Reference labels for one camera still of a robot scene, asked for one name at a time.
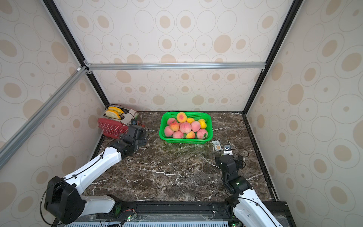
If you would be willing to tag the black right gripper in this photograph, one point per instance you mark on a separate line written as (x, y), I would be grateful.
(227, 158)

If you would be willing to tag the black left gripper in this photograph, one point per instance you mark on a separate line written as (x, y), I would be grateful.
(142, 140)

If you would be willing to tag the yellow peach front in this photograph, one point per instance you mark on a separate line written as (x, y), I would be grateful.
(203, 124)

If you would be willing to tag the pink peach with leaf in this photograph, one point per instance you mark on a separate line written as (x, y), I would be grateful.
(171, 120)

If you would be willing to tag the orange wrinkled peach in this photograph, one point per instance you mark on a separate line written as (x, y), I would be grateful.
(174, 126)

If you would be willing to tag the yellow red peach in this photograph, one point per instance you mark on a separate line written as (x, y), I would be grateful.
(190, 120)

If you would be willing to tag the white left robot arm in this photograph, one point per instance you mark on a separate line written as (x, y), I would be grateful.
(63, 197)

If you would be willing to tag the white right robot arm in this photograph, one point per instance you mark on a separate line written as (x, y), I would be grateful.
(243, 201)

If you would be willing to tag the green plastic basket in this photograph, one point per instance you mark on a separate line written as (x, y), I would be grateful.
(194, 115)

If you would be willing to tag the white biscuit packet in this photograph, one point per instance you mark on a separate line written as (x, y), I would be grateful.
(217, 146)

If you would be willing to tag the rear toast slice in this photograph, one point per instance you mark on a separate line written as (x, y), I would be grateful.
(116, 109)

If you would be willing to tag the toast slice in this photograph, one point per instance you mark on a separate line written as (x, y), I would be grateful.
(112, 114)
(116, 109)

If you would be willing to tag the front toast slice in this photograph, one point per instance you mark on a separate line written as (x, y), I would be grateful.
(112, 114)

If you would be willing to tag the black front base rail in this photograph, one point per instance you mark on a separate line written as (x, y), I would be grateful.
(214, 210)

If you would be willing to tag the horizontal aluminium rail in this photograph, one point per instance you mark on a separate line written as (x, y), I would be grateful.
(180, 66)

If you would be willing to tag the diagonal aluminium rail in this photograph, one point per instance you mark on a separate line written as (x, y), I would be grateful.
(19, 138)

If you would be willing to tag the black left frame post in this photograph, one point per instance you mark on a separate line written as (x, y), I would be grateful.
(69, 38)

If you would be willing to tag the black frame post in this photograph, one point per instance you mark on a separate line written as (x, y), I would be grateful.
(69, 38)
(273, 52)

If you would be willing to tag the black right frame post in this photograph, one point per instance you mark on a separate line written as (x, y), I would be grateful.
(273, 52)

